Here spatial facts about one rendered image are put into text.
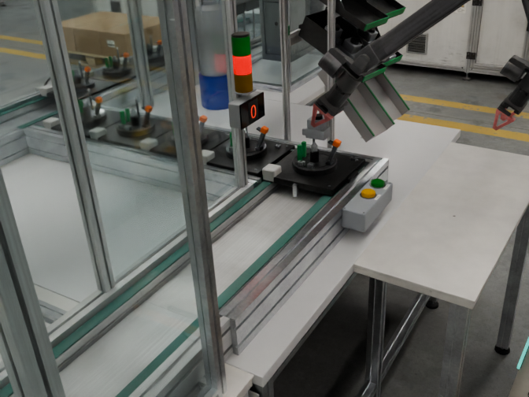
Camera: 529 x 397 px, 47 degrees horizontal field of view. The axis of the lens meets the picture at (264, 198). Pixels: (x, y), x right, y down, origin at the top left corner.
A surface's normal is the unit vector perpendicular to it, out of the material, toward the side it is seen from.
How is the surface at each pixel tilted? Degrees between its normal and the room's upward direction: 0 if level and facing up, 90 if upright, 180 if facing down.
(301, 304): 0
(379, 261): 0
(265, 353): 0
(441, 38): 90
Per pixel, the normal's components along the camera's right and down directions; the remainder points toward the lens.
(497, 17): -0.55, 0.42
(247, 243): -0.05, -0.88
